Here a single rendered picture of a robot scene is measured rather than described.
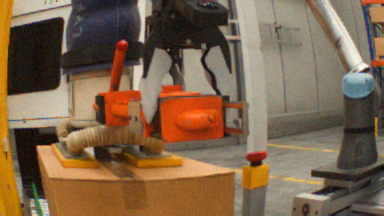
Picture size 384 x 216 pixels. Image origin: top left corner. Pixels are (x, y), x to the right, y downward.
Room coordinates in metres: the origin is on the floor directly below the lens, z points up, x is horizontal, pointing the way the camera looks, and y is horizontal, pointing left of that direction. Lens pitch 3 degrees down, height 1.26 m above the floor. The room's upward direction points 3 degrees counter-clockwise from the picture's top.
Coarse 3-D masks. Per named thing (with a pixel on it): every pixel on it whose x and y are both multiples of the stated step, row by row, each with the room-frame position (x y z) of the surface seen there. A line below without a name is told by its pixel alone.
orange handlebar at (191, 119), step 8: (160, 96) 1.41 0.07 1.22; (96, 104) 1.19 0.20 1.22; (112, 104) 1.04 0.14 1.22; (120, 104) 0.99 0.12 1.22; (112, 112) 1.03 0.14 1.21; (120, 112) 0.96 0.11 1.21; (184, 112) 0.71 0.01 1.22; (192, 112) 0.71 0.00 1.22; (200, 112) 0.71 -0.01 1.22; (208, 112) 0.71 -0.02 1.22; (216, 112) 0.72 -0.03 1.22; (128, 120) 0.96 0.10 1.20; (176, 120) 0.71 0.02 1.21; (184, 120) 0.70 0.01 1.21; (192, 120) 0.70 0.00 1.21; (200, 120) 0.70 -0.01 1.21; (208, 120) 0.71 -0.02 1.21; (216, 120) 0.72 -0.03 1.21; (184, 128) 0.71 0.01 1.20; (192, 128) 0.71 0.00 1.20; (200, 128) 0.71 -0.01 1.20; (208, 128) 0.71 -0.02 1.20
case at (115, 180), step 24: (48, 168) 1.08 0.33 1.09; (72, 168) 1.11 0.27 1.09; (120, 168) 1.17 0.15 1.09; (168, 168) 1.19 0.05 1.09; (192, 168) 1.18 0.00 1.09; (216, 168) 1.16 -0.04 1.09; (48, 192) 1.17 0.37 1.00; (72, 192) 0.99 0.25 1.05; (96, 192) 1.01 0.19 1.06; (120, 192) 1.03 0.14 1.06; (144, 192) 1.04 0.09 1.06; (168, 192) 1.06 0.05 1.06; (192, 192) 1.08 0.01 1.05; (216, 192) 1.09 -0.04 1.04
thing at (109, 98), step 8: (96, 96) 1.09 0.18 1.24; (104, 96) 1.04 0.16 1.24; (112, 96) 1.04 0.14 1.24; (120, 96) 1.05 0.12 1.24; (128, 96) 1.05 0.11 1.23; (136, 96) 1.06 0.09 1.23; (104, 104) 1.04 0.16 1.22; (96, 112) 1.10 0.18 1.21; (104, 112) 1.05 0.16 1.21; (96, 120) 1.10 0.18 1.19; (104, 120) 1.04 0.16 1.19; (112, 120) 1.04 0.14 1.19; (120, 120) 1.05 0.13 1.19
